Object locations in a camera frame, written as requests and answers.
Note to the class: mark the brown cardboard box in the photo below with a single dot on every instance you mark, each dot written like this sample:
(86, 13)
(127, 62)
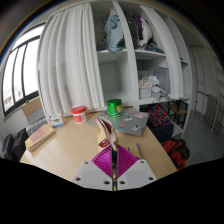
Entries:
(32, 110)

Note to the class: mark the small black frame stool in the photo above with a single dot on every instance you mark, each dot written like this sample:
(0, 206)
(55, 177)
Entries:
(178, 111)

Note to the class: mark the bin of colourful blocks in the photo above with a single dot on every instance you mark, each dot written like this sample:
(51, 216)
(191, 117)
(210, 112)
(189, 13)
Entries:
(159, 118)

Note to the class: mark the white drying rack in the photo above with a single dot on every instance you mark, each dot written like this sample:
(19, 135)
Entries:
(213, 113)

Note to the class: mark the yellow and pink book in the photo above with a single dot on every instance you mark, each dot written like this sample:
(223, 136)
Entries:
(39, 136)

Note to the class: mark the red and black bag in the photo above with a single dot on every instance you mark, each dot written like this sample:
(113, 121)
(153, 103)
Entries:
(176, 151)

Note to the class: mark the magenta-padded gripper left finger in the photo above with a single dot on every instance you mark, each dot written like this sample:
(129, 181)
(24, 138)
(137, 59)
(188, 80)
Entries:
(88, 175)

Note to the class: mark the small white card box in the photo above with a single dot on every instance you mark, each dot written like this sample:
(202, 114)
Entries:
(56, 120)

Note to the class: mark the green round jar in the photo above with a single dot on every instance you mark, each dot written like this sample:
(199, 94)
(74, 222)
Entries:
(114, 107)

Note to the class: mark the white jar red lid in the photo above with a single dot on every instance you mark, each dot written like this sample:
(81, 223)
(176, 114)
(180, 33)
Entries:
(80, 116)

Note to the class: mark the white shelf unit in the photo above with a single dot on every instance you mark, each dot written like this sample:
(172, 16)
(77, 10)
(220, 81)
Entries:
(130, 73)

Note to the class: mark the grey laptop with stickers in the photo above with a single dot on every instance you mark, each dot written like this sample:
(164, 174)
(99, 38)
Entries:
(131, 123)

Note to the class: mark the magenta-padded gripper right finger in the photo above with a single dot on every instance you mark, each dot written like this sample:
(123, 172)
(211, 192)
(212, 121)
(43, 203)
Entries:
(138, 175)

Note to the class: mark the black-framed window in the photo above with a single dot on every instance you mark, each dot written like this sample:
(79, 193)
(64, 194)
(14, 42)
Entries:
(20, 73)

